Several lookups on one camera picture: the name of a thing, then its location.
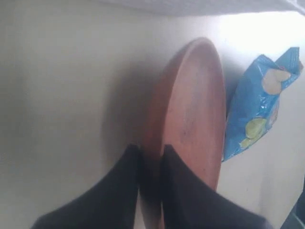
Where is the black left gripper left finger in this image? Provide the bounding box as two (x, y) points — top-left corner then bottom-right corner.
(32, 145), (141, 229)

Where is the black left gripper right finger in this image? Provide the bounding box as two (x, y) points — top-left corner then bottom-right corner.
(161, 145), (272, 229)

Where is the blue chips bag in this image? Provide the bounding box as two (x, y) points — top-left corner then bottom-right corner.
(222, 47), (303, 161)

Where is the brown round plate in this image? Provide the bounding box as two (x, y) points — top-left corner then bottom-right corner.
(140, 38), (226, 229)

